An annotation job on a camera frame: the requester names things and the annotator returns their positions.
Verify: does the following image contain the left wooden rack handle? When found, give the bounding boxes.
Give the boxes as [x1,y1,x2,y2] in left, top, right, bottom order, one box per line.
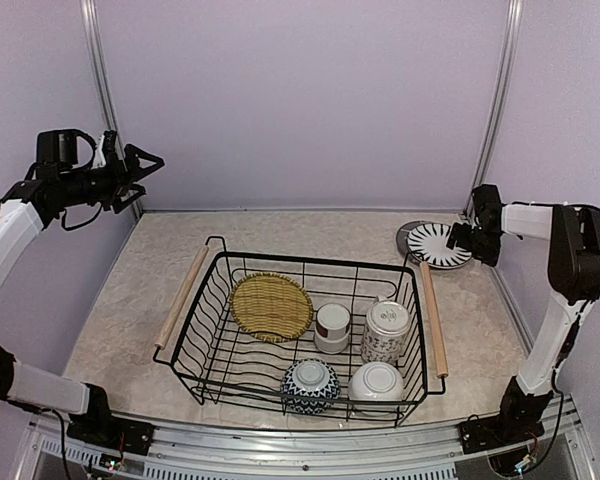
[154,245,209,350]

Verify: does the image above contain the black wire dish rack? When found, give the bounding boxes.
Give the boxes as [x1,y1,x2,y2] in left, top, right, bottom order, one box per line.
[165,248,435,427]

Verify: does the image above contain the left aluminium corner post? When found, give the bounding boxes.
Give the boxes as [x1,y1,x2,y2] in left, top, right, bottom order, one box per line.
[79,0,144,217]

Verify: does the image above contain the yellow woven bamboo tray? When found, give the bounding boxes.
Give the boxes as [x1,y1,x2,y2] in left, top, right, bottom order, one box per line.
[229,272,314,343]

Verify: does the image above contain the white floral patterned mug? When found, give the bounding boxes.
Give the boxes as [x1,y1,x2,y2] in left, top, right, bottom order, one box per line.
[361,296,409,364]

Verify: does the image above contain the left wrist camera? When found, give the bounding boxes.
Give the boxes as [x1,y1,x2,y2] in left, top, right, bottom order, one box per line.
[91,130,117,169]

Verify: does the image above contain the aluminium corner post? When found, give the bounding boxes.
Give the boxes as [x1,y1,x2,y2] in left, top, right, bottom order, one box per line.
[79,0,144,217]
[462,0,524,218]

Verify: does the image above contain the right aluminium corner post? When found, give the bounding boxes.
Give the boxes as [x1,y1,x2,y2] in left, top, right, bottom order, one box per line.
[462,0,524,218]

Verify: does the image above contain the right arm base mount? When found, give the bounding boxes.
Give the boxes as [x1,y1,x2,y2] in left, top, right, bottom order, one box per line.
[457,414,545,454]

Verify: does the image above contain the white brown ceramic cup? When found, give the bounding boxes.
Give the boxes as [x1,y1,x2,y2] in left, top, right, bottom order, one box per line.
[314,303,351,354]

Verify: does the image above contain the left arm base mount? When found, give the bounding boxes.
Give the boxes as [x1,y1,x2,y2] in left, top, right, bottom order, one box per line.
[67,415,155,456]

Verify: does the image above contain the aluminium front rail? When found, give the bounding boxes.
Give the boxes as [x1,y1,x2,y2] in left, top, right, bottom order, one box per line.
[14,414,514,479]

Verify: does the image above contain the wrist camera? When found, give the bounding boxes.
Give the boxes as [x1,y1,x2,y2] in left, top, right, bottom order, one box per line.
[472,184,503,228]
[91,130,117,169]

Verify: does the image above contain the blue white patterned bowl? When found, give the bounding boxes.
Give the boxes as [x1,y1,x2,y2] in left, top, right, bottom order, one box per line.
[280,358,341,415]

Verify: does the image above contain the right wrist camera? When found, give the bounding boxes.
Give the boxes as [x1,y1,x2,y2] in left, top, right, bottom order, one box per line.
[472,184,503,228]

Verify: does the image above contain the wooden rack handle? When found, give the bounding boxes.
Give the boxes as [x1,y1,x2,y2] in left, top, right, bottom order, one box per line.
[154,245,209,350]
[419,260,449,379]

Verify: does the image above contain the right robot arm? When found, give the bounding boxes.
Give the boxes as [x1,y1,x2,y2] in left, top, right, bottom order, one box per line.
[447,184,600,453]

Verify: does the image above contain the right wooden rack handle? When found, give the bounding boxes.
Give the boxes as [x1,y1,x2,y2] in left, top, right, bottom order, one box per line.
[419,260,449,379]

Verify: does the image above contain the grey deer pattern plate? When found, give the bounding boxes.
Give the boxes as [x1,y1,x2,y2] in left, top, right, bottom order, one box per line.
[396,219,474,271]

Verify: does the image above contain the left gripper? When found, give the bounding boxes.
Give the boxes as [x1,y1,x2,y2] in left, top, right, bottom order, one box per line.
[59,142,162,213]

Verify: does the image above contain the plain white bowl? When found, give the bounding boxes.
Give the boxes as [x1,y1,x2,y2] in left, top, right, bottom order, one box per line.
[348,362,404,401]

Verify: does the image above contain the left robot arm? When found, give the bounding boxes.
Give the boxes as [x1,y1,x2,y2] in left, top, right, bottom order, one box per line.
[0,129,165,445]

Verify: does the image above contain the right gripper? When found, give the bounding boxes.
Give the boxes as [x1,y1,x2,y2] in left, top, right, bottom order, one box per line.
[447,222,502,267]

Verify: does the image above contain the black white striped plate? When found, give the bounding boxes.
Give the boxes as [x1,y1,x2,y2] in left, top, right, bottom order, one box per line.
[406,222,474,268]

